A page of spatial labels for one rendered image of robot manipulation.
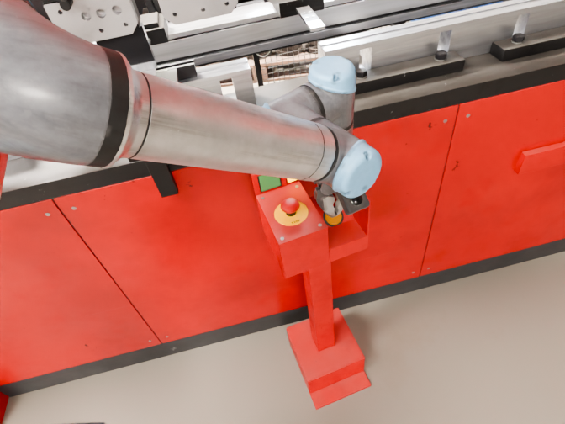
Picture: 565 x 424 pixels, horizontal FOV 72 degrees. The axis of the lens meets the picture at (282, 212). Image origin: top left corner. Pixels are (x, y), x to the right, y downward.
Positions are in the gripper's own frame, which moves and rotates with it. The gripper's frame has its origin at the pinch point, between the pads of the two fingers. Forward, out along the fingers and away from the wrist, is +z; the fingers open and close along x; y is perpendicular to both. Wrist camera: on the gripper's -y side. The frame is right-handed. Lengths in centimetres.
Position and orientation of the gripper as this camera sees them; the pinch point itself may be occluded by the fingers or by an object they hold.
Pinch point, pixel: (335, 214)
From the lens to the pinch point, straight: 88.1
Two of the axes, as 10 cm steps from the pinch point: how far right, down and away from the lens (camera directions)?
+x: -9.3, 3.2, -1.5
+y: -3.5, -7.1, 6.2
